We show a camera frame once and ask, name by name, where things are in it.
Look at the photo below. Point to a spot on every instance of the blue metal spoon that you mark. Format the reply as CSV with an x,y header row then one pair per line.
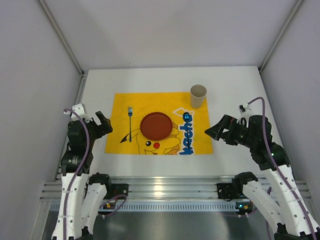
x,y
187,127

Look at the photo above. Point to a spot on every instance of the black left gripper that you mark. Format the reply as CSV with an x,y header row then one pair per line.
x,y
97,127

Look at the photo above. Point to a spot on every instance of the yellow Pikachu placemat cloth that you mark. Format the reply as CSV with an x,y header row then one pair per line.
x,y
173,104

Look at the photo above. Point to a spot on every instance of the left vertical frame post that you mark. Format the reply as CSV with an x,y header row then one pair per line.
x,y
59,33

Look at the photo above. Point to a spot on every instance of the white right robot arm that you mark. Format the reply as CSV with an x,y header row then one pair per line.
x,y
287,215

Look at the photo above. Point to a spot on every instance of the vertical frame post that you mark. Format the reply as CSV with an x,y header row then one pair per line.
x,y
59,33
289,19

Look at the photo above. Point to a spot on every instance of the beige paper cup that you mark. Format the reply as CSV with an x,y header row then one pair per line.
x,y
197,95

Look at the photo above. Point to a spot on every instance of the aluminium frame rail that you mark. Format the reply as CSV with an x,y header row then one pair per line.
x,y
165,188

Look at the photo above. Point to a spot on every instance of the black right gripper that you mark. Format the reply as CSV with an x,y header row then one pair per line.
x,y
227,131

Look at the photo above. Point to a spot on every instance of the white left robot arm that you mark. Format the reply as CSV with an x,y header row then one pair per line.
x,y
81,193

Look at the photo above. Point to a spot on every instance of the perforated cable duct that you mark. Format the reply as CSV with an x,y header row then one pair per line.
x,y
220,206

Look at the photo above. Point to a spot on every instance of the right vertical frame post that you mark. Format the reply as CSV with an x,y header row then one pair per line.
x,y
289,19

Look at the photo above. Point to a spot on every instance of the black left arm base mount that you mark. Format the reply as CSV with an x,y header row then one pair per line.
x,y
119,190

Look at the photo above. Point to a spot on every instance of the blue metal fork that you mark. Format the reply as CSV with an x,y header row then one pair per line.
x,y
130,114

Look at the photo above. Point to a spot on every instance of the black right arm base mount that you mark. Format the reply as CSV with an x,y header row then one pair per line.
x,y
227,192

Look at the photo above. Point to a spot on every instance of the red-brown round plate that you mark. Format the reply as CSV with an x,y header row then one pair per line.
x,y
156,126

